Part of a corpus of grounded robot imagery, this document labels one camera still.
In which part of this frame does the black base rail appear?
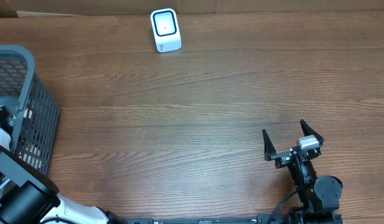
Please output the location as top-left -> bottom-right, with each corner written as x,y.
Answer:
123,214 -> 345,224

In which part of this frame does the grey plastic mesh basket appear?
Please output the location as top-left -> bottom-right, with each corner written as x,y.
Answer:
0,44 -> 60,175

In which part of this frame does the white barcode scanner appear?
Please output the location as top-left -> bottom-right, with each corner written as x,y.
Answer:
150,8 -> 182,53

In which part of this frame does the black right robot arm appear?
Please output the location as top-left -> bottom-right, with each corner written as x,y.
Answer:
256,119 -> 344,224

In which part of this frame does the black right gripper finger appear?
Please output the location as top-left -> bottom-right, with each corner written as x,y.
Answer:
300,119 -> 324,144
262,129 -> 277,161

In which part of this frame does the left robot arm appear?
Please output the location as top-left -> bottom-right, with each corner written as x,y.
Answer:
0,106 -> 125,224

